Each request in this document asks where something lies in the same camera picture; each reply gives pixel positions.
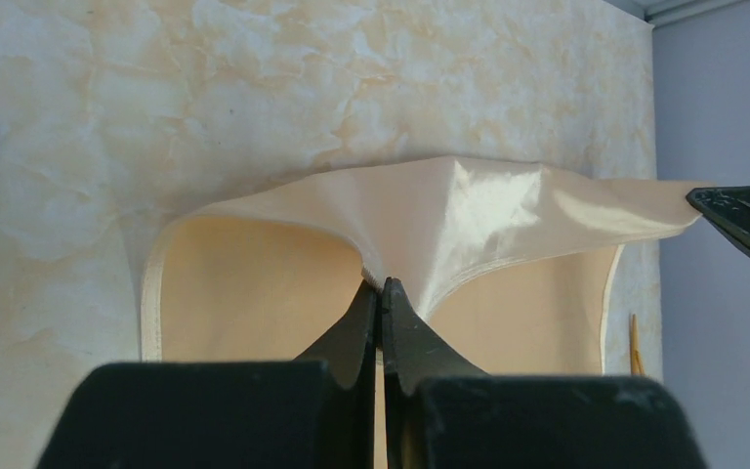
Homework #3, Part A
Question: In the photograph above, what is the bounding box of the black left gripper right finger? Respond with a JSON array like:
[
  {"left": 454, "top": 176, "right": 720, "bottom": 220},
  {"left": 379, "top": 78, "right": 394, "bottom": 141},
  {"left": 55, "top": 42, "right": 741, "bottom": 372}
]
[{"left": 381, "top": 278, "right": 706, "bottom": 468}]

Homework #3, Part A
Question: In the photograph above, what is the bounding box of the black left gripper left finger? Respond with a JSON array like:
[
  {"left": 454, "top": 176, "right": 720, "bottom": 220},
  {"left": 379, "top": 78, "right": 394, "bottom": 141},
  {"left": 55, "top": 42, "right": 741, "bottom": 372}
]
[{"left": 38, "top": 284, "right": 378, "bottom": 468}]

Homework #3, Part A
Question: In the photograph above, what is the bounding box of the orange cloth napkin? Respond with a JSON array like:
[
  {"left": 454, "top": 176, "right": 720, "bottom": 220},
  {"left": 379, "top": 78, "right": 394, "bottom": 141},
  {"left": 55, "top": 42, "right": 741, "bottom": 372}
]
[{"left": 141, "top": 156, "right": 699, "bottom": 375}]

